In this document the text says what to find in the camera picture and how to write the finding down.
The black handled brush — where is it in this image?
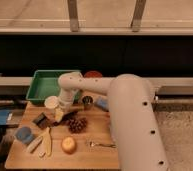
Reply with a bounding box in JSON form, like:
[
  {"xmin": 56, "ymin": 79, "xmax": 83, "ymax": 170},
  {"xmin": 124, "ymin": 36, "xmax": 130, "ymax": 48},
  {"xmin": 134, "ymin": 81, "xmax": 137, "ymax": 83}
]
[{"xmin": 32, "ymin": 111, "xmax": 77, "ymax": 130}]

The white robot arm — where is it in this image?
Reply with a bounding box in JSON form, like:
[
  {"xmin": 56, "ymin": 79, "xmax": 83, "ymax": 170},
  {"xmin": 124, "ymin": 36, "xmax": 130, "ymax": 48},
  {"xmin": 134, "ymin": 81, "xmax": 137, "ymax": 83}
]
[{"xmin": 58, "ymin": 72, "xmax": 170, "ymax": 171}]

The white cylindrical cup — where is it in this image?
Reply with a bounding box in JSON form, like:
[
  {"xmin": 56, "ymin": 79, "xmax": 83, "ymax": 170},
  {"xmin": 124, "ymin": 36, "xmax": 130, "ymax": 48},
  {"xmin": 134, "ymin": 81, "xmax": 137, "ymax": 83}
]
[{"xmin": 44, "ymin": 96, "xmax": 59, "ymax": 109}]

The small metal cup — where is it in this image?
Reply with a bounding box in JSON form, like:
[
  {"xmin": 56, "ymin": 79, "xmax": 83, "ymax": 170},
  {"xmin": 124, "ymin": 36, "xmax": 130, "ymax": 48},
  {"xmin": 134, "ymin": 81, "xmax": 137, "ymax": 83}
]
[{"xmin": 82, "ymin": 96, "xmax": 93, "ymax": 110}]

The blue plastic cup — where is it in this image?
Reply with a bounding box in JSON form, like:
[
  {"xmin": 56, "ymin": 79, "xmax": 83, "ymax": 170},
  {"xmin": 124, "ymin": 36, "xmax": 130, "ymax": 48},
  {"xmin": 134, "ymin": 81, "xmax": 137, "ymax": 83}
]
[{"xmin": 15, "ymin": 127, "xmax": 34, "ymax": 145}]

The bunch of dark grapes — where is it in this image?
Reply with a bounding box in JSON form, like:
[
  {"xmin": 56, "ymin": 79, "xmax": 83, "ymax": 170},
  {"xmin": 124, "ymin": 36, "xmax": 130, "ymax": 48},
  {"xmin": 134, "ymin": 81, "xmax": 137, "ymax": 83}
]
[{"xmin": 66, "ymin": 117, "xmax": 87, "ymax": 133}]

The green plastic tray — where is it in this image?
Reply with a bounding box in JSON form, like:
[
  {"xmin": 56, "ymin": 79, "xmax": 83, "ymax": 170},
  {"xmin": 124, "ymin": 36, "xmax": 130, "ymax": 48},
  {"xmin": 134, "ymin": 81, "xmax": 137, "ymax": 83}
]
[{"xmin": 25, "ymin": 69, "xmax": 83, "ymax": 105}]

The yellow apple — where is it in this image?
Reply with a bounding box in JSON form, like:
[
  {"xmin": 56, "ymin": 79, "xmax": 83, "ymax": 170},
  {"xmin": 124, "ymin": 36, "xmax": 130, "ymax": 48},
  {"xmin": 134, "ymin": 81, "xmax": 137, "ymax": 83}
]
[{"xmin": 61, "ymin": 137, "xmax": 77, "ymax": 154}]

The wooden table board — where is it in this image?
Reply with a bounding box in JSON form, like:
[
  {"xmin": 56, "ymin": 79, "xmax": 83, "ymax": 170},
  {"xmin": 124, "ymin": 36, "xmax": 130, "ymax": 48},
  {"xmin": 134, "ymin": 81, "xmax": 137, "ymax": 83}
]
[{"xmin": 5, "ymin": 106, "xmax": 119, "ymax": 169}]

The blue sponge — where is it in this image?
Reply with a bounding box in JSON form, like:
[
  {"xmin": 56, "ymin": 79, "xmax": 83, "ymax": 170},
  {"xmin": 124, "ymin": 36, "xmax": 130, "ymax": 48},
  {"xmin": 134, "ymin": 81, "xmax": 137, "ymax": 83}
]
[{"xmin": 95, "ymin": 97, "xmax": 109, "ymax": 111}]

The metal fork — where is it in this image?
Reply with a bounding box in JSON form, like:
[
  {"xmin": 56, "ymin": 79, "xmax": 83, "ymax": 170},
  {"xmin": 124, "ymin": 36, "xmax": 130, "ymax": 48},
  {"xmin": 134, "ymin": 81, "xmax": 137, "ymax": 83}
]
[{"xmin": 85, "ymin": 141, "xmax": 116, "ymax": 148}]

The orange bowl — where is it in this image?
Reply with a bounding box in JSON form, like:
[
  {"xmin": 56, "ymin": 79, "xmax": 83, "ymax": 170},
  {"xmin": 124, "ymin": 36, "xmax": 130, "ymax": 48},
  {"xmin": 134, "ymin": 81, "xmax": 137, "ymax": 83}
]
[{"xmin": 84, "ymin": 71, "xmax": 103, "ymax": 78}]

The blue object at left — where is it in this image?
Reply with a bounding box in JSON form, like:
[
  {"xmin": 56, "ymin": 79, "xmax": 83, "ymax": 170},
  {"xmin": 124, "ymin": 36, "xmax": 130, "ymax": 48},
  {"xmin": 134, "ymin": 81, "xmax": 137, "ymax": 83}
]
[{"xmin": 0, "ymin": 109, "xmax": 11, "ymax": 125}]

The left metal window post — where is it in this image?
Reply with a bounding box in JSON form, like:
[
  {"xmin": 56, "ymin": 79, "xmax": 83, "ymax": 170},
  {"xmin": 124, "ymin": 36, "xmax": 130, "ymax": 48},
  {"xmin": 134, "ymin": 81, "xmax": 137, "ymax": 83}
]
[{"xmin": 67, "ymin": 0, "xmax": 79, "ymax": 32}]

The metal window post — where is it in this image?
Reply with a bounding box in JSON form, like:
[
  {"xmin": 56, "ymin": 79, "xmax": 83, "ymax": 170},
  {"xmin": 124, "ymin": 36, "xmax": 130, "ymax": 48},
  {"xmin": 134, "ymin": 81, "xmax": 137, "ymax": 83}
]
[
  {"xmin": 130, "ymin": 0, "xmax": 146, "ymax": 32},
  {"xmin": 67, "ymin": 0, "xmax": 79, "ymax": 32}
]

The right metal window post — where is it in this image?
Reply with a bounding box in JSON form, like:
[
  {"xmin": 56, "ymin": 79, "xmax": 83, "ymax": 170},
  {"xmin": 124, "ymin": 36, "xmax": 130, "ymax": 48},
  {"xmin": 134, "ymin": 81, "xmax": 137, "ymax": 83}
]
[{"xmin": 130, "ymin": 0, "xmax": 146, "ymax": 32}]

